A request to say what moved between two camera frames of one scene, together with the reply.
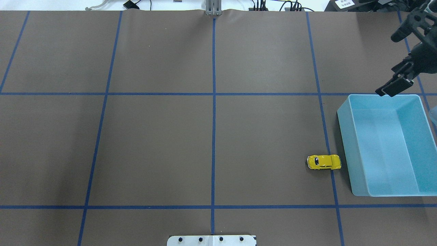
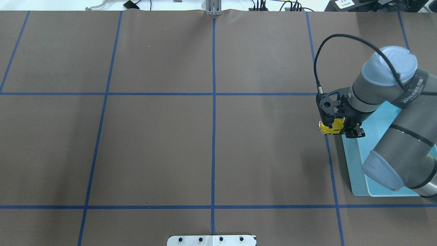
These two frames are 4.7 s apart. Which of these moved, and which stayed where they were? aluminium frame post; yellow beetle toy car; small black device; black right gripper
Moved: yellow beetle toy car; black right gripper
Stayed: small black device; aluminium frame post
